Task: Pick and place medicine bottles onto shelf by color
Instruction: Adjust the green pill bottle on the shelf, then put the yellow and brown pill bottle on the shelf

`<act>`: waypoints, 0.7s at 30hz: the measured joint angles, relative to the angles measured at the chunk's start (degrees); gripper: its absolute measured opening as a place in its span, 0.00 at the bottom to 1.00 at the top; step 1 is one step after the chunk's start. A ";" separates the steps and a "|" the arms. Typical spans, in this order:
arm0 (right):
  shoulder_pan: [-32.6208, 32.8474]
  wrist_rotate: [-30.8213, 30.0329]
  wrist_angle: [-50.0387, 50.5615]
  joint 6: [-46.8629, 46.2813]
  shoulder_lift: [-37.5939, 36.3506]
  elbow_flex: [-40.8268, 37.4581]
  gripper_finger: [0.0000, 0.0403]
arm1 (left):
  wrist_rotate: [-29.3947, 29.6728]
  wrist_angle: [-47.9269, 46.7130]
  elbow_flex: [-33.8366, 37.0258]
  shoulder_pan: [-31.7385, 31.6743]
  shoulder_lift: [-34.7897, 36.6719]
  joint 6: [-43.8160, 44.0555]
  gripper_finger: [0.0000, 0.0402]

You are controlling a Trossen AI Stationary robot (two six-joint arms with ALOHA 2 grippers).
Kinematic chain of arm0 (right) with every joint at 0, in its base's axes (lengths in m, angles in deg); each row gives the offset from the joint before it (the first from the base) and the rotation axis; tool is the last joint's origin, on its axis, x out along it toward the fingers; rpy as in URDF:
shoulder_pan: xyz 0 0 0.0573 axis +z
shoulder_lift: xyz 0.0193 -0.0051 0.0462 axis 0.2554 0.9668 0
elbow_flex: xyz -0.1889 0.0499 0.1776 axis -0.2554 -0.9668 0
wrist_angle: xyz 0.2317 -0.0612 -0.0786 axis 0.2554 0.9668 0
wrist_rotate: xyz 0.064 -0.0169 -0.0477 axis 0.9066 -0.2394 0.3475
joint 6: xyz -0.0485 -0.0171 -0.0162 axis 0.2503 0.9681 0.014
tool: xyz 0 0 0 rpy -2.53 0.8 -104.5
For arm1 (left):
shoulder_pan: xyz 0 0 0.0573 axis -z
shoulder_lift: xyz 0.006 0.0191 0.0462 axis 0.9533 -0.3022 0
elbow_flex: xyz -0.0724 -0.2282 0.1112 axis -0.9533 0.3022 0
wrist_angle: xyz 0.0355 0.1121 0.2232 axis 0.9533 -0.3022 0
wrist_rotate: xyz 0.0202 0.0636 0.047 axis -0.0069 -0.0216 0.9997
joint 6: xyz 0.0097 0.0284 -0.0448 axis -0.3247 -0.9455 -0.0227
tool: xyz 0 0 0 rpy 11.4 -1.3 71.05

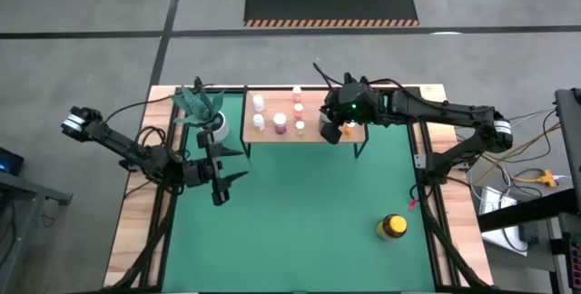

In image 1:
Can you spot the green label gummy jar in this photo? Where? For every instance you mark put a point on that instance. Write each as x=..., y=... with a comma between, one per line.
x=394, y=225

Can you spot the white plastic medicine bottle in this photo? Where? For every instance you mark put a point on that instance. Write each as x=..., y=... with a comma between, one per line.
x=258, y=121
x=258, y=102

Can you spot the green table mat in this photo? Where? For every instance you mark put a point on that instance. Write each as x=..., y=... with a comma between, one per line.
x=318, y=239

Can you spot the black table clamp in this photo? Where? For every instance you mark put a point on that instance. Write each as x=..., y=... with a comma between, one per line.
x=198, y=83

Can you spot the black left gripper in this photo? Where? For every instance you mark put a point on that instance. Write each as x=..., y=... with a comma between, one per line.
x=197, y=173

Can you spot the pink pill vial white cap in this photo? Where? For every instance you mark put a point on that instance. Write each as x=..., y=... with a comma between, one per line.
x=298, y=110
x=297, y=94

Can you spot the yellow power splitter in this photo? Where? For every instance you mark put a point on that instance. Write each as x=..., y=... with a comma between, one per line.
x=548, y=178

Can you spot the green snake plant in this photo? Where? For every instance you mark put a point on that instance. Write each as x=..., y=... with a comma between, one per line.
x=197, y=108

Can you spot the blue lit tablet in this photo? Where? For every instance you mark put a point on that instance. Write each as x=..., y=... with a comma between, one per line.
x=9, y=162

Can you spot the pale green pill vial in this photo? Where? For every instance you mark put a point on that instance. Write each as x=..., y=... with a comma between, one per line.
x=300, y=127

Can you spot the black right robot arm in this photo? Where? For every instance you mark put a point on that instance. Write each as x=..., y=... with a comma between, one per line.
x=445, y=110

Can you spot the white box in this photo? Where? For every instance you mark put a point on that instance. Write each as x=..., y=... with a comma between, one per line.
x=497, y=214

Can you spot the grey frame bracket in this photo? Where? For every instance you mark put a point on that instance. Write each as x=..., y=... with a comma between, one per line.
x=420, y=161

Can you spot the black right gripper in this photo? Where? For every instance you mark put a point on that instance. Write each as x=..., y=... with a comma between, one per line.
x=358, y=103

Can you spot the wooden shelf black metal legs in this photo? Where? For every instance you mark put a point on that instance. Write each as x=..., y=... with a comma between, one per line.
x=313, y=103

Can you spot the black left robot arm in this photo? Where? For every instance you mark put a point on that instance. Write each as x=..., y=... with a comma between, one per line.
x=113, y=142

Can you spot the grey desk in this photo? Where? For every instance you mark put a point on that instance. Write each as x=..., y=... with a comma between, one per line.
x=27, y=189

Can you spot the black floor mat orange stripes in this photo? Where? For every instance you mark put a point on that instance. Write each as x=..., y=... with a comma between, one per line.
x=331, y=6

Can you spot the black table frame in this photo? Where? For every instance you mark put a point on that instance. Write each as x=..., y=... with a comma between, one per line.
x=414, y=149

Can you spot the pink label medicine bottle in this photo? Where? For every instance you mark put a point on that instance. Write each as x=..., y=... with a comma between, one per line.
x=280, y=123

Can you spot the white plant pot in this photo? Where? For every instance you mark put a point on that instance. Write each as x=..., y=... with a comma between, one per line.
x=221, y=128

